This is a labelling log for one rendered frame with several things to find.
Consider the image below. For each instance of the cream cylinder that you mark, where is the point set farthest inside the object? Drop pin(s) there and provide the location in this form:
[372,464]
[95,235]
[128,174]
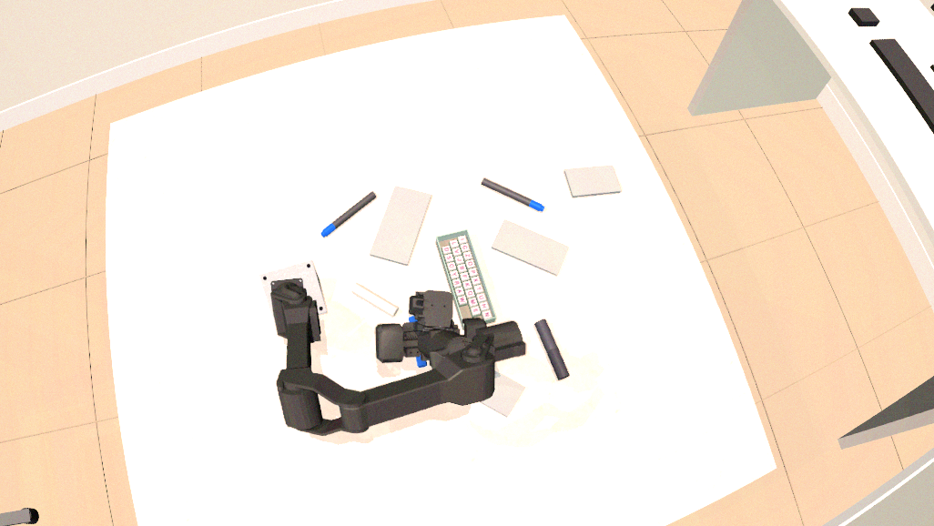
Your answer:
[374,299]

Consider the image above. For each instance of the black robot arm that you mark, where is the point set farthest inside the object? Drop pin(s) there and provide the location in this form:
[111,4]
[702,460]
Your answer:
[462,370]

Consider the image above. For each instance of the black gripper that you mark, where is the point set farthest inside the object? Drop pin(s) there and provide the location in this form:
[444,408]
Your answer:
[394,342]

